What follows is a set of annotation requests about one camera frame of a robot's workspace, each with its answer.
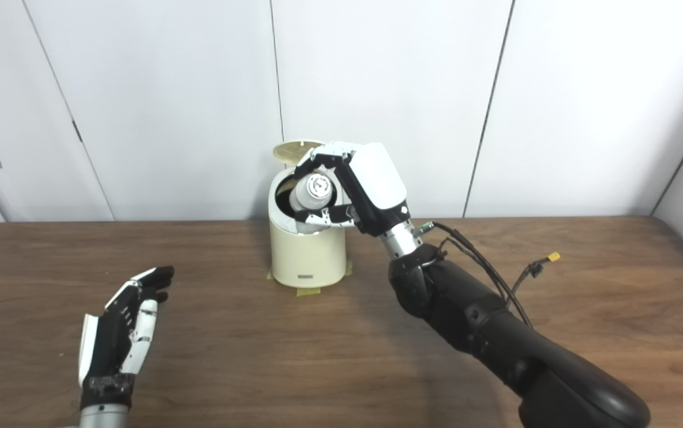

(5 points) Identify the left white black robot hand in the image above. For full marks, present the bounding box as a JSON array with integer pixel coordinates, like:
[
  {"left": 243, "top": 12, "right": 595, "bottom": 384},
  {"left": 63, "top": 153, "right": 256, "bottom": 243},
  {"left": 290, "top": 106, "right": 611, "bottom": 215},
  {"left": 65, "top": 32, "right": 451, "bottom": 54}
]
[{"left": 78, "top": 266, "right": 175, "bottom": 411}]

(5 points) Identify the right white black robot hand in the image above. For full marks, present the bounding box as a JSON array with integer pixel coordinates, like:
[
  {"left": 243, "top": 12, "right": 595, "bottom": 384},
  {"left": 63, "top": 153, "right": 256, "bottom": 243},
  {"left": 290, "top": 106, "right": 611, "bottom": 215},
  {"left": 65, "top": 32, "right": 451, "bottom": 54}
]
[{"left": 292, "top": 141, "right": 411, "bottom": 237}]

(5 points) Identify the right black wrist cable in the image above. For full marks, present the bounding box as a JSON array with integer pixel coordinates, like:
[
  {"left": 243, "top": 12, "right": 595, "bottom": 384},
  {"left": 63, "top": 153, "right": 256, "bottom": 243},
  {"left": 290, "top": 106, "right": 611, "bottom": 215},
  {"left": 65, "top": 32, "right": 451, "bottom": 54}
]
[{"left": 416, "top": 221, "right": 561, "bottom": 328}]

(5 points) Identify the cream round bin lid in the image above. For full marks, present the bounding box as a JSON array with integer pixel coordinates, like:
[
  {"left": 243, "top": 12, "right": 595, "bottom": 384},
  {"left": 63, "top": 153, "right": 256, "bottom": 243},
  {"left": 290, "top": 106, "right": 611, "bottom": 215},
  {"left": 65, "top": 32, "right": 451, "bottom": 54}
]
[{"left": 273, "top": 140, "right": 324, "bottom": 162}]

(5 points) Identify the cream-colored round bin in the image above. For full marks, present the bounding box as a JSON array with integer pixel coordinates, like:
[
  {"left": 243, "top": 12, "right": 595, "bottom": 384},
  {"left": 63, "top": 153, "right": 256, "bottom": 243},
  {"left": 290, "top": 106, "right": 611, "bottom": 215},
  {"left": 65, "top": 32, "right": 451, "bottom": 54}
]
[{"left": 267, "top": 140, "right": 348, "bottom": 289}]

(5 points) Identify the small white plastic bottle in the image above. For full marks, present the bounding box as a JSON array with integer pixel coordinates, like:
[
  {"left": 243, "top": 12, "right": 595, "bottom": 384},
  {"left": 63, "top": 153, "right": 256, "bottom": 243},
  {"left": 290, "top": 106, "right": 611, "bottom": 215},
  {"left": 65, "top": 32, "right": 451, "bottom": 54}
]
[{"left": 289, "top": 172, "right": 336, "bottom": 224}]

